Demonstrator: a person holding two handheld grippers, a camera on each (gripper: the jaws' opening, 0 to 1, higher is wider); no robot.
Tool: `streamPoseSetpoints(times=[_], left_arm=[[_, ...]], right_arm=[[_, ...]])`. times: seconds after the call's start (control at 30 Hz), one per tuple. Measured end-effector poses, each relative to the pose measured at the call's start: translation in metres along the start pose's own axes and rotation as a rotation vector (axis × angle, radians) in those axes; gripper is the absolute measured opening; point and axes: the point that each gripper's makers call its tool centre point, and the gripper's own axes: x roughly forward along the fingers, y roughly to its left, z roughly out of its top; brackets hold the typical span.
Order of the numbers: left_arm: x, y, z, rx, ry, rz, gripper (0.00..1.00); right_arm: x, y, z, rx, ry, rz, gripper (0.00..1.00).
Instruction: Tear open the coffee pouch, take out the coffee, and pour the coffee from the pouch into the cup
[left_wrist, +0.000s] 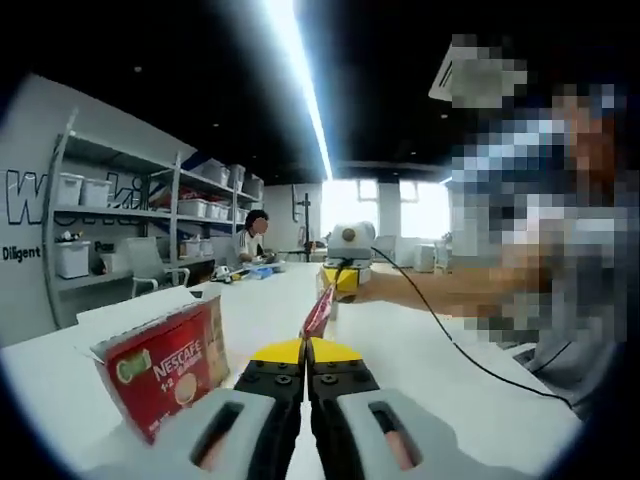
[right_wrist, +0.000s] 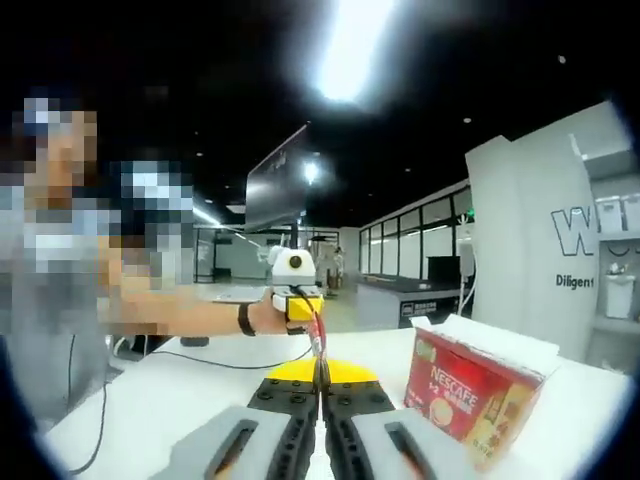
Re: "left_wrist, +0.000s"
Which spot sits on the black tripod stand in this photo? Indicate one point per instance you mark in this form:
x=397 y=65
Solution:
x=306 y=225

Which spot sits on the ceiling light strip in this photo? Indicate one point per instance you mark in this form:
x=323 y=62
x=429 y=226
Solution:
x=300 y=75

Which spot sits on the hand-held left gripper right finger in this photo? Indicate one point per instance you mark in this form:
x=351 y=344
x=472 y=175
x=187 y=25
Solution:
x=400 y=430

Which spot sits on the grey metal shelf rack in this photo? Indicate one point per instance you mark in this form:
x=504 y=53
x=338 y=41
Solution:
x=174 y=225

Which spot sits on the white yellow device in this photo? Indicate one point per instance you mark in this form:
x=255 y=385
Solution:
x=224 y=275

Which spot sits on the person's grey shirt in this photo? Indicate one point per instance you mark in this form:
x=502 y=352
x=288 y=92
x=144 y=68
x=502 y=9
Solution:
x=575 y=375

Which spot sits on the group of white storage bins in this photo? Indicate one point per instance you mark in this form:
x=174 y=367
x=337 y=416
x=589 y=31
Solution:
x=95 y=192

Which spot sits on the red coffee pouch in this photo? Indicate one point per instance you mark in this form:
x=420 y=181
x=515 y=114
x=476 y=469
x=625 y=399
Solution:
x=320 y=312

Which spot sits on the red coffee box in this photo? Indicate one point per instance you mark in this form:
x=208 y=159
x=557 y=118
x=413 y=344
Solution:
x=165 y=370

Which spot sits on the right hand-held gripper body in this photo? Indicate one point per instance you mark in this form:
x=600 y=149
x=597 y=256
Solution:
x=352 y=240

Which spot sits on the blue box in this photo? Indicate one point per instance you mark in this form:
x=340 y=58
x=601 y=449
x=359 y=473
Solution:
x=261 y=272

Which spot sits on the grey office chair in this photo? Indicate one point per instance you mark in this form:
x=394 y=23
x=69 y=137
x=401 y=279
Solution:
x=150 y=265

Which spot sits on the white ceiling air conditioner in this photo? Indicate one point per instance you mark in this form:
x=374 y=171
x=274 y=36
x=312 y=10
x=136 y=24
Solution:
x=442 y=75

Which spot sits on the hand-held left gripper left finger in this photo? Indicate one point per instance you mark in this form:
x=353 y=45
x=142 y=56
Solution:
x=210 y=430

